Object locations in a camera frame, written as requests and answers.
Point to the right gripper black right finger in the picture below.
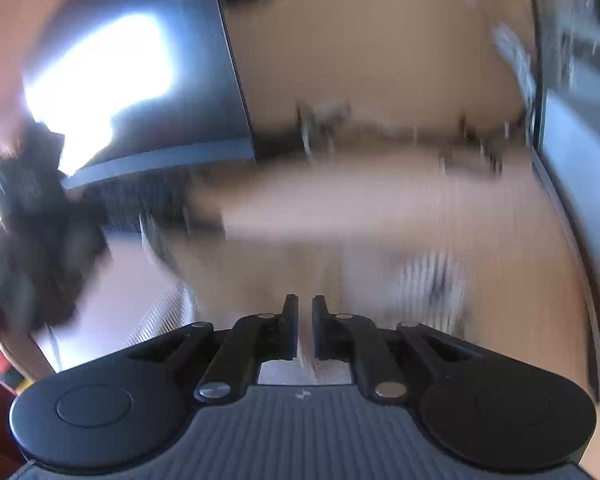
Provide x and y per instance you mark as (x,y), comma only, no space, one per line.
(356,340)

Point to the black white striped garment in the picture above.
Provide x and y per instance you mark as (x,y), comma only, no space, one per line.
(219,281)

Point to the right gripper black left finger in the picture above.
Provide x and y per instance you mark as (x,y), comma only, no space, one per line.
(253,340)

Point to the glass panel computer case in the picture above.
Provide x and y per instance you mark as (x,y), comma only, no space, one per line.
(566,136)

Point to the dark monitor on left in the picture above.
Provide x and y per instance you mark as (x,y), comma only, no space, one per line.
(137,85)

